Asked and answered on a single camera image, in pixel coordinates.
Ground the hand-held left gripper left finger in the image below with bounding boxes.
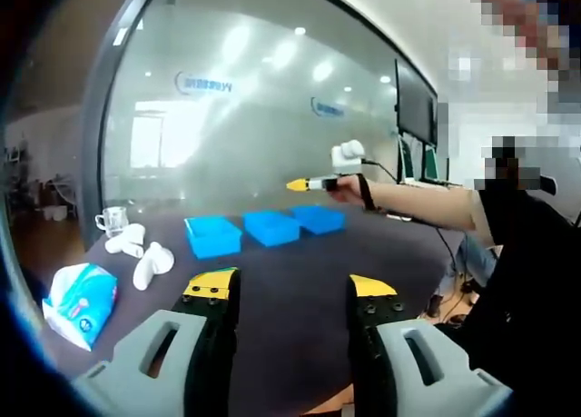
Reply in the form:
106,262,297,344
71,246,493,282
72,266,241,417

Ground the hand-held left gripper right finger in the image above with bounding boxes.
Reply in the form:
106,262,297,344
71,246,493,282
347,274,514,417

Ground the blue plastic bin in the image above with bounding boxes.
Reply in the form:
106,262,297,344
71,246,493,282
242,210,301,247
291,204,346,235
183,215,241,259

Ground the person's right hand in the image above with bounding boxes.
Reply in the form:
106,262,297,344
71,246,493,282
326,174,368,206

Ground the blue logo glass sticker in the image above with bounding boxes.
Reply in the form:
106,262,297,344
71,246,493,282
310,96,346,118
174,70,235,95

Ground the blue white tissue pack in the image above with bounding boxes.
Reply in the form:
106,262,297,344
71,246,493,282
42,262,118,351

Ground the large black monitor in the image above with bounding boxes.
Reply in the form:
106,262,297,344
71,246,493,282
394,57,439,144

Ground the clear glass mug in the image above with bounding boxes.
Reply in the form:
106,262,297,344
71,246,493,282
94,206,128,239

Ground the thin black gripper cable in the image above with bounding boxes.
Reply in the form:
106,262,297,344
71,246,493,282
361,159,401,183

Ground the black wrist strap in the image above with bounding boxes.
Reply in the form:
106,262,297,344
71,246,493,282
359,174,377,213

